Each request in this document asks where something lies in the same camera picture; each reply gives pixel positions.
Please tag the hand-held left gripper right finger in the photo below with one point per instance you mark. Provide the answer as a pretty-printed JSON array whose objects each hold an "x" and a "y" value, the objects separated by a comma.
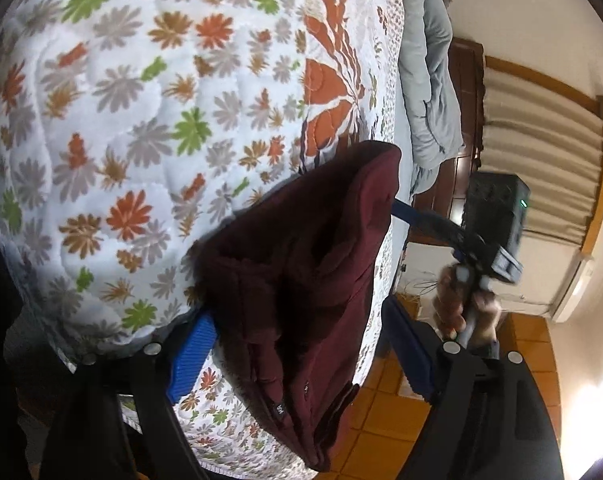
[{"x": 411, "y": 355}]

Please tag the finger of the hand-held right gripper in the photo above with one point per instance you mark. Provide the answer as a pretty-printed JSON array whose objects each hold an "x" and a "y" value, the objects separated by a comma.
[{"x": 431, "y": 222}]

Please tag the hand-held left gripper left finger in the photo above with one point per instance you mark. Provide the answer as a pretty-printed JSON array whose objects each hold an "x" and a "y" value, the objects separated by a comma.
[{"x": 194, "y": 355}]

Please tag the maroon pants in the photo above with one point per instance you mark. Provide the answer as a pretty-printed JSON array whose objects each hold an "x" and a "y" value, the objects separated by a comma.
[{"x": 301, "y": 285}]

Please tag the person's right hand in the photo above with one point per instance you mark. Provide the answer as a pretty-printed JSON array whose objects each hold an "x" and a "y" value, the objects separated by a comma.
[{"x": 449, "y": 305}]

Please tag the beige pleated window curtain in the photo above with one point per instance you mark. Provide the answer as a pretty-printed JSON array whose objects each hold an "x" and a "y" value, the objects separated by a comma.
[{"x": 541, "y": 160}]

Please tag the white air conditioner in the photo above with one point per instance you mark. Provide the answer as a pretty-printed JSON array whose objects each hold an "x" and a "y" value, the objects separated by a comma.
[{"x": 574, "y": 287}]

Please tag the grey-blue duvet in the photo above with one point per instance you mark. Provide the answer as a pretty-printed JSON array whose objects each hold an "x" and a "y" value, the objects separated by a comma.
[{"x": 431, "y": 110}]

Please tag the white floral quilt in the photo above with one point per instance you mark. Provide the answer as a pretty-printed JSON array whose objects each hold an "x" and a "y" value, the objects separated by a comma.
[{"x": 131, "y": 110}]

